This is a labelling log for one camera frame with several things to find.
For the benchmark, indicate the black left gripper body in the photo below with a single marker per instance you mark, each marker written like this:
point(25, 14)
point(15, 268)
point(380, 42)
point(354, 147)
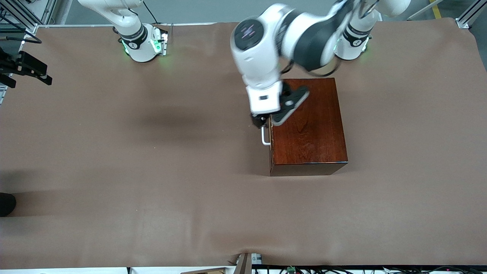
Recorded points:
point(258, 120)

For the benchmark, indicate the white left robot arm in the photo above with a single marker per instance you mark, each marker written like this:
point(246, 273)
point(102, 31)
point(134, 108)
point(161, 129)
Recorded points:
point(258, 49)

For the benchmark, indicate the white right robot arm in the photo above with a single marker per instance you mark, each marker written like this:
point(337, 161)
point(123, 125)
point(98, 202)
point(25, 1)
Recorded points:
point(133, 38)

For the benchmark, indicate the dark wooden drawer cabinet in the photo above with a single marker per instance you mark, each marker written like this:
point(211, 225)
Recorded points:
point(312, 129)

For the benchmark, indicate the brown table cover sheet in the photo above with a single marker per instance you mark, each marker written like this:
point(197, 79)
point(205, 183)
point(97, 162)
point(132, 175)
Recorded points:
point(190, 213)

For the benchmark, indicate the black round object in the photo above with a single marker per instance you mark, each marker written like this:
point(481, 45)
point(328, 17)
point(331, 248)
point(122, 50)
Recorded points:
point(7, 204)

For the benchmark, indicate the brown cardboard piece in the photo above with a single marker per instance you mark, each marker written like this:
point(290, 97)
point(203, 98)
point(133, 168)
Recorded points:
point(205, 271)

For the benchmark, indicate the aluminium profile bar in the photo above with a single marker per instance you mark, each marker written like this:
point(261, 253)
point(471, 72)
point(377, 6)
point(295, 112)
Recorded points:
point(466, 21)

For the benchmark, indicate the aluminium frame with struts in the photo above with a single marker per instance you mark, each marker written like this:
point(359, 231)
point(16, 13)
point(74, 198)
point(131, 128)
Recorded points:
point(47, 9)

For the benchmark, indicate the metal bracket at table edge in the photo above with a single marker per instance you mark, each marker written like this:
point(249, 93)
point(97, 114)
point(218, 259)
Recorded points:
point(245, 264)

